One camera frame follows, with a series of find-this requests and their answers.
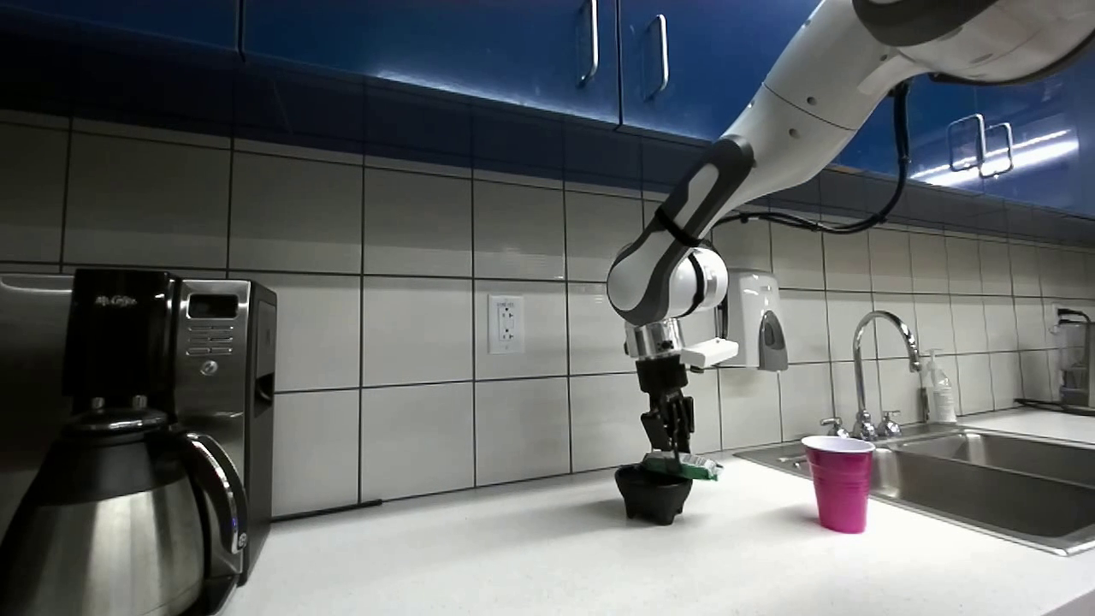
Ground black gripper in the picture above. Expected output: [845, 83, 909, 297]
[636, 355, 693, 456]

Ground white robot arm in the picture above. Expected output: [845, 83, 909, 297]
[606, 0, 1095, 463]

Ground small black bowl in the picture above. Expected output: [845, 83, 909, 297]
[616, 465, 690, 523]

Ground pink plastic cup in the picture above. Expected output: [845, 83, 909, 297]
[805, 435, 875, 534]

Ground chrome sink faucet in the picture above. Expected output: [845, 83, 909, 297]
[829, 307, 923, 441]

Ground clear soap pump bottle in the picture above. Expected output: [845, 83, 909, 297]
[920, 352, 958, 426]

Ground blue upper cabinets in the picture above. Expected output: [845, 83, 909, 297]
[0, 0, 1095, 220]

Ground stainless steel double sink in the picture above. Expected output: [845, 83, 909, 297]
[738, 420, 1095, 561]

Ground appliance at far counter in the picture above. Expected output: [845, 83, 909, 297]
[1053, 307, 1095, 413]

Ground black coffee maker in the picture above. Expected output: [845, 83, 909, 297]
[0, 272, 278, 561]

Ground steel coffee carafe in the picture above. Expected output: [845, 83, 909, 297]
[0, 413, 251, 616]

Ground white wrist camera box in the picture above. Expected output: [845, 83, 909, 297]
[681, 335, 738, 370]

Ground white wall soap dispenser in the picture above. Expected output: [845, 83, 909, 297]
[723, 272, 787, 374]

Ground white wall power outlet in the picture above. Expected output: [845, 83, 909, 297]
[489, 294, 522, 352]

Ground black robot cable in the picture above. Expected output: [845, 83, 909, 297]
[715, 78, 916, 239]

